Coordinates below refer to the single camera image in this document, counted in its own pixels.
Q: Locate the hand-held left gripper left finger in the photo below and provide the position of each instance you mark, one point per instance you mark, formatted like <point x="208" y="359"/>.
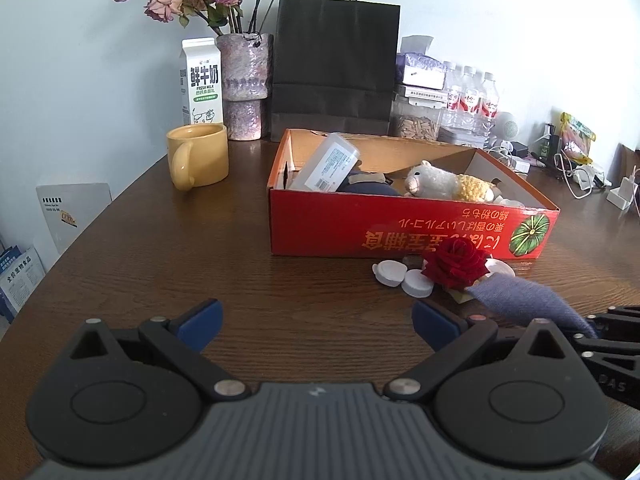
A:
<point x="200" y="325"/>

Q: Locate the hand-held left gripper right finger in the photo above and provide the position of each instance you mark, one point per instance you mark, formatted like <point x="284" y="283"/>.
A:
<point x="435" y="325"/>

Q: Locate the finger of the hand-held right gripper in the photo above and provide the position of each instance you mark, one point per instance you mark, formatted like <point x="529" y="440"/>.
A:
<point x="610" y="345"/>
<point x="617" y="316"/>

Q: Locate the blue-grey cloth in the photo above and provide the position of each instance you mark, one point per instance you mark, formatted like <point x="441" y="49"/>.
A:
<point x="530" y="300"/>

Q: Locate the red cardboard box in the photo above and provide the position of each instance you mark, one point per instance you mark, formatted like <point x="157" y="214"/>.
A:
<point x="350" y="225"/>

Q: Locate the white tissue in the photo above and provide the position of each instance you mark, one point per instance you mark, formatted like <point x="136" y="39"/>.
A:
<point x="510" y="202"/>

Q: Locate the white and yellow plush toy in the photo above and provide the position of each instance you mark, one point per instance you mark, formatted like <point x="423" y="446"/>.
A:
<point x="435" y="177"/>

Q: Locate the white plastic container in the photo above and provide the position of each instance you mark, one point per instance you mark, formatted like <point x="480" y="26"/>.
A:
<point x="330" y="160"/>

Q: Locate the white ridged jar lid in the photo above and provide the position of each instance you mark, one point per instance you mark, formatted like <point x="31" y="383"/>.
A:
<point x="417" y="284"/>

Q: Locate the red artificial rose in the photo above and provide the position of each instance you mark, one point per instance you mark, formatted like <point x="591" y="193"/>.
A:
<point x="452" y="262"/>

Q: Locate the small white cap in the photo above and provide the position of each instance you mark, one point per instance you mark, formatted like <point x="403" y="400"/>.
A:
<point x="390" y="272"/>

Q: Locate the white round lid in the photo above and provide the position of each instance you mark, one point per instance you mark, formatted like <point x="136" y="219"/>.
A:
<point x="500" y="267"/>

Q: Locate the white charging block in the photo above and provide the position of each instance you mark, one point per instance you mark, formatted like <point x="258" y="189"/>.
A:
<point x="620" y="195"/>

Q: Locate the yellow mug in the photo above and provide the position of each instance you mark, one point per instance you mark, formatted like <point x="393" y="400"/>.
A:
<point x="205" y="160"/>

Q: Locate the white charger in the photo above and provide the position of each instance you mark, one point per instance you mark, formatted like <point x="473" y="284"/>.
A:
<point x="520" y="165"/>

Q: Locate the yellow snack packet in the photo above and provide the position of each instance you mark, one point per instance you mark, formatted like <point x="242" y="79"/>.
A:
<point x="577" y="137"/>

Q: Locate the small black bottle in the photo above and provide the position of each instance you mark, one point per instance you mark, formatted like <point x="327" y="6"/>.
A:
<point x="548" y="145"/>

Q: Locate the white earphones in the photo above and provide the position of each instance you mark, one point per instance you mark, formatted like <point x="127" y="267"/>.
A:
<point x="502" y="152"/>

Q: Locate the blue leaflets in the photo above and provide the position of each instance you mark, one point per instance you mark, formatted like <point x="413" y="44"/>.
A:
<point x="20" y="275"/>

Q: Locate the floral tin box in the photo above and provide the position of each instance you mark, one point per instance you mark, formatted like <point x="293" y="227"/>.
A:
<point x="460" y="136"/>

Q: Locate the black adapter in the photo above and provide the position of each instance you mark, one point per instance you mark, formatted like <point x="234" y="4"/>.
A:
<point x="521" y="148"/>

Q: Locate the clear jar of seeds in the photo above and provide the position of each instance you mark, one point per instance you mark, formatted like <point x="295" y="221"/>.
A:
<point x="415" y="127"/>

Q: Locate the white round-headed gadget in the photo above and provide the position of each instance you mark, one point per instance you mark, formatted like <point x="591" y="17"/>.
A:
<point x="507" y="125"/>

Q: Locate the flat white box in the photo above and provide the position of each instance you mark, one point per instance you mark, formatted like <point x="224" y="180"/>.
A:
<point x="422" y="94"/>

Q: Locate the white and green milk carton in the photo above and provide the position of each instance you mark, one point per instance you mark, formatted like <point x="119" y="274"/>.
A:
<point x="202" y="80"/>

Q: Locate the purple mottled vase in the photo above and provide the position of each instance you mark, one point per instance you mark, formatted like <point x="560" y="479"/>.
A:
<point x="245" y="75"/>

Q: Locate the purple tissue pack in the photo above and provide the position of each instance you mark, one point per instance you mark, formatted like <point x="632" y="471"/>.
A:
<point x="422" y="67"/>

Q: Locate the black paper bag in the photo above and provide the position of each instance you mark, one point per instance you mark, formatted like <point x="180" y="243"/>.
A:
<point x="335" y="60"/>

